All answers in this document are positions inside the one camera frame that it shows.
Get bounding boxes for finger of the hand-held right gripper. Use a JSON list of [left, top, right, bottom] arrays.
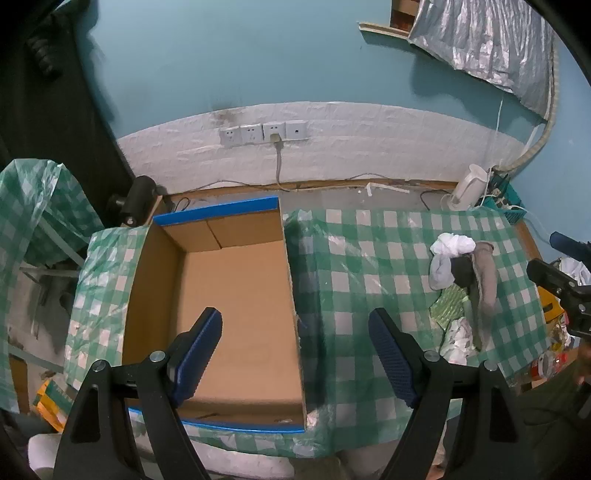
[[549, 232, 591, 271], [527, 259, 580, 298]]

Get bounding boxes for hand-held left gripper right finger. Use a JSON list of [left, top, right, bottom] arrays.
[[368, 308, 534, 480]]

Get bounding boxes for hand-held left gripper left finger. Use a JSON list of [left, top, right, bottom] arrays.
[[53, 307, 223, 480]]

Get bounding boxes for brown cardboard box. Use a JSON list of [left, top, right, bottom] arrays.
[[121, 196, 308, 433]]

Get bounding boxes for grey brown sock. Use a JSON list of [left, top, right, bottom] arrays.
[[464, 241, 500, 352]]

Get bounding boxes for green glitter scouring cloth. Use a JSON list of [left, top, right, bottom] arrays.
[[429, 284, 468, 329]]

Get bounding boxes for white grey sock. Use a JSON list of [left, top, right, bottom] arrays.
[[428, 233, 477, 291]]

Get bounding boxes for pile of colourful packets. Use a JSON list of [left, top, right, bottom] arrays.
[[531, 295, 578, 384]]

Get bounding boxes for teal plastic basket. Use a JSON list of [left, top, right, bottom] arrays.
[[480, 182, 527, 222]]

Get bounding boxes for white patterned cloth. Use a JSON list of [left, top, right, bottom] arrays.
[[438, 316, 481, 367]]

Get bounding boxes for dark grey sock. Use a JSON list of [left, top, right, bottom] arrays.
[[450, 256, 476, 288]]

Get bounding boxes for green checkered tablecloth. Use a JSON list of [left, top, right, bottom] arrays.
[[62, 208, 552, 460]]

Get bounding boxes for person's dark green clothing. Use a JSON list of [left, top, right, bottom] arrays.
[[519, 346, 591, 480]]

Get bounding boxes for white electric kettle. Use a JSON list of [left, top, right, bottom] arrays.
[[441, 163, 491, 212]]

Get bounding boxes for yellow orange packet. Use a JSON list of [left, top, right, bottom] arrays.
[[34, 378, 75, 432]]

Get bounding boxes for silver foil curtain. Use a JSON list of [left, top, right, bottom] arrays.
[[409, 0, 555, 118]]

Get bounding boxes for green checkered plastic sheet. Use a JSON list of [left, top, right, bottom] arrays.
[[0, 158, 105, 414]]

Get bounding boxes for black ribbed object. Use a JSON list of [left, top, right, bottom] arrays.
[[25, 9, 65, 77]]

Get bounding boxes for beige corrugated hose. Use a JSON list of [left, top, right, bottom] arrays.
[[510, 46, 561, 169]]

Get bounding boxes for black cylindrical camera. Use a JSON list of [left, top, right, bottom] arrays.
[[107, 175, 160, 227]]

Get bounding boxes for grey plug cable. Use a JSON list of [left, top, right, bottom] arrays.
[[270, 134, 286, 185]]

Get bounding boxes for wooden window frame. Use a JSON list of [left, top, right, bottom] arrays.
[[359, 0, 419, 38]]

